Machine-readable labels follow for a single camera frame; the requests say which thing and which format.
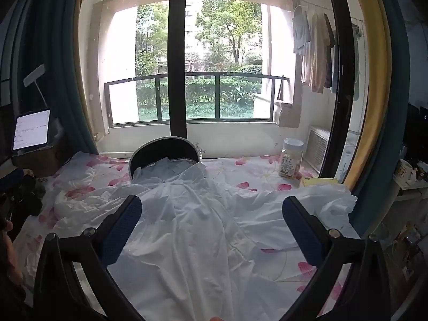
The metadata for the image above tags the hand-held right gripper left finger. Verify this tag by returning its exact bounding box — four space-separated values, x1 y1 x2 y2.
33 194 144 321

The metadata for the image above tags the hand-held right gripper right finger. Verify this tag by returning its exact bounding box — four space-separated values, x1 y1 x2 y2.
282 196 395 321

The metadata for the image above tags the large white garment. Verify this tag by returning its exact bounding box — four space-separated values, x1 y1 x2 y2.
55 162 358 321

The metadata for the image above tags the person's left hand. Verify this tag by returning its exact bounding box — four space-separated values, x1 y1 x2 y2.
0 220 23 286

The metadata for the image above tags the brown bedside stand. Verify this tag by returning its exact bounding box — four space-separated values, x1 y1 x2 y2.
12 140 71 178

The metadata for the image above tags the yellow tissue pack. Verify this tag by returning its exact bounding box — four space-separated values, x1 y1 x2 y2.
299 177 340 189

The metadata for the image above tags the tablet with lit screen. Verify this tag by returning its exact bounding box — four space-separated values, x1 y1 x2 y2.
12 109 52 152

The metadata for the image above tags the pink floral bed sheet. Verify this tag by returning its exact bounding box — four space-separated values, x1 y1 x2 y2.
13 150 362 321

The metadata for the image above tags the clear plastic snack jar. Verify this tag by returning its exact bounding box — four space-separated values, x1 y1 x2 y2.
278 138 305 178

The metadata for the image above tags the black round chair back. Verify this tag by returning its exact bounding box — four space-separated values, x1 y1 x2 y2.
129 136 201 184

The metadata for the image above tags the cardboard box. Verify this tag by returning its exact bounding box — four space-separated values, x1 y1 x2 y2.
274 102 301 128

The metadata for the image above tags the white desk lamp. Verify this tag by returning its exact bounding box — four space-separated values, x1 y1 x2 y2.
23 64 51 111

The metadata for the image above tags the white printed mug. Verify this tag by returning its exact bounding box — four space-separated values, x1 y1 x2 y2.
395 159 418 184

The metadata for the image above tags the teal curtain with yellow lining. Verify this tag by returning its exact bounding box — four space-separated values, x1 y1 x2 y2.
351 0 412 238

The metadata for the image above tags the hanging dark garment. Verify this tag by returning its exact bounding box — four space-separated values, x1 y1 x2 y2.
323 13 337 89

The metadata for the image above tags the hanging beige garment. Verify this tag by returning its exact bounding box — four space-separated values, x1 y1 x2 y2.
301 10 330 93

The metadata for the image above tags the hanging light blue shirt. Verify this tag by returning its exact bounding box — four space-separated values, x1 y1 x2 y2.
292 10 311 57

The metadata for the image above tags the black balcony window frame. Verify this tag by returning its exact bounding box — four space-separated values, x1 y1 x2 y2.
104 72 291 128

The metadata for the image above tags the black sliding door frame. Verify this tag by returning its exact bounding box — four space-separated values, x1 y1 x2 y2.
324 0 357 184
168 0 188 139

